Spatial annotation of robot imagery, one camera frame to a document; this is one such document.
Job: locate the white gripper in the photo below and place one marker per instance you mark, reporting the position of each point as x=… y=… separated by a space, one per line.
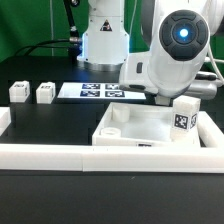
x=163 y=76

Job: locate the white square tabletop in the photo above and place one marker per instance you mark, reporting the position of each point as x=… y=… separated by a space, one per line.
x=136 y=125

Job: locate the white AprilTag base sheet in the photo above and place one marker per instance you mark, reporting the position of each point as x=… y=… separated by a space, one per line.
x=75 y=90

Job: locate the white U-shaped fence obstacle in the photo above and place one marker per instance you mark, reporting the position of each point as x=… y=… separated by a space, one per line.
x=209 y=159

